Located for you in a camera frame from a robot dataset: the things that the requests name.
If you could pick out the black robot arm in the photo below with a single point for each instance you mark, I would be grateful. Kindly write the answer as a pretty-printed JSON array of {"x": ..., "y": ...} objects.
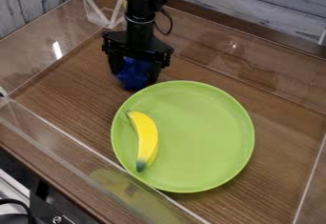
[{"x": 139, "y": 16}]

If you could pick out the clear acrylic tray walls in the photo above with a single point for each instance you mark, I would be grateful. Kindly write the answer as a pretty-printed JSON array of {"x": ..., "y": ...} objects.
[{"x": 63, "y": 96}]

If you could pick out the green plate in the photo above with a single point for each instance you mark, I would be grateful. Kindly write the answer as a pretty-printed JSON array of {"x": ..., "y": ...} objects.
[{"x": 206, "y": 136}]

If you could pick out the blue star-shaped block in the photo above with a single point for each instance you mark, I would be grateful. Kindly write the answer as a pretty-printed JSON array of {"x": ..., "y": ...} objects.
[{"x": 134, "y": 73}]

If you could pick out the yellow toy banana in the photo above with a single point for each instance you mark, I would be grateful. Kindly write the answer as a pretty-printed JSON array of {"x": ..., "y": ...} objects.
[{"x": 147, "y": 134}]

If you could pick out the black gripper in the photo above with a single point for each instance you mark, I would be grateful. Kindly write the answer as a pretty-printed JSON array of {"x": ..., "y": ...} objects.
[{"x": 118, "y": 46}]

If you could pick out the black metal bracket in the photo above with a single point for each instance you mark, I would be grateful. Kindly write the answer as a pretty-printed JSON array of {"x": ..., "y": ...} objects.
[{"x": 52, "y": 207}]

